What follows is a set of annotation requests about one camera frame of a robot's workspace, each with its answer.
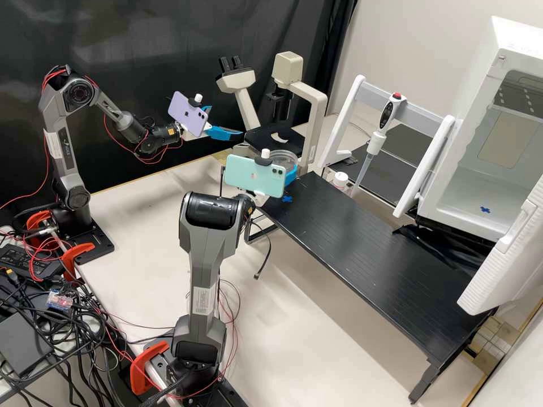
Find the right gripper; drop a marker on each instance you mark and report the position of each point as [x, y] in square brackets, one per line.
[261, 199]

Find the flat black box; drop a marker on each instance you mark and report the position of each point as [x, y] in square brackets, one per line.
[21, 343]

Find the right wrist camera phone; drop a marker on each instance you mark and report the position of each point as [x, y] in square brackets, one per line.
[250, 176]

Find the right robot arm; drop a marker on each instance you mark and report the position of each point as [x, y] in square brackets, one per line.
[203, 275]

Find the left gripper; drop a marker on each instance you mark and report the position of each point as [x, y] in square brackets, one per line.
[206, 132]

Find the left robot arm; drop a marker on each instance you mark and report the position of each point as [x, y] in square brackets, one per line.
[63, 140]

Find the red clamp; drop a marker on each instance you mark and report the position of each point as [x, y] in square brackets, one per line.
[76, 254]
[146, 364]
[36, 222]

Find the white-capped bottle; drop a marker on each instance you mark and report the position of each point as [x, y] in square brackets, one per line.
[339, 180]

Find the white incubator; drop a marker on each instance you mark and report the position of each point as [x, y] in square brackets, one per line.
[475, 140]

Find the pipette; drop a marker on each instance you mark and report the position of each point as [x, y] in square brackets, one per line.
[388, 112]

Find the white pipette stand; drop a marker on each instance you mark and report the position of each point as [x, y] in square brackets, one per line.
[339, 127]

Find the small circuit board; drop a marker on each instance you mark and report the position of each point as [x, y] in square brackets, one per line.
[59, 299]

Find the left wrist camera phone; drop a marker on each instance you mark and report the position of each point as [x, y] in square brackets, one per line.
[188, 114]

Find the black platform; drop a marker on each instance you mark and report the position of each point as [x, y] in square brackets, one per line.
[382, 178]
[418, 133]
[382, 254]

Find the black power adapter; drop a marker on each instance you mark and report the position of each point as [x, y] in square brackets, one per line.
[29, 260]

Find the petri dish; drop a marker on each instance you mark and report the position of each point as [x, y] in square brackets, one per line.
[284, 157]

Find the cream microscope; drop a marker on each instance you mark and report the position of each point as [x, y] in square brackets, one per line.
[246, 101]

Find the wrist camera phone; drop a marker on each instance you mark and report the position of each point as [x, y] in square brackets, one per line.
[188, 114]
[250, 176]

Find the incubator door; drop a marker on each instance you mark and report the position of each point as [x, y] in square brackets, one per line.
[505, 271]

